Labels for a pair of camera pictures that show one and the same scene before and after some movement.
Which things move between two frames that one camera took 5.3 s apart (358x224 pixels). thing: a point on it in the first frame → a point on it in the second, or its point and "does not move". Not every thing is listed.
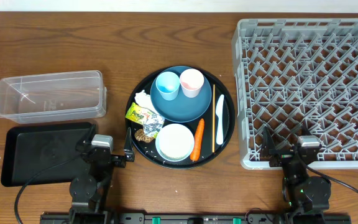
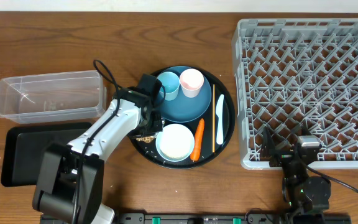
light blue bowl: (174, 142) does not move
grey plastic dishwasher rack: (321, 73) does not move
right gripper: (268, 150) does not move
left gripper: (85, 147) → (140, 133)
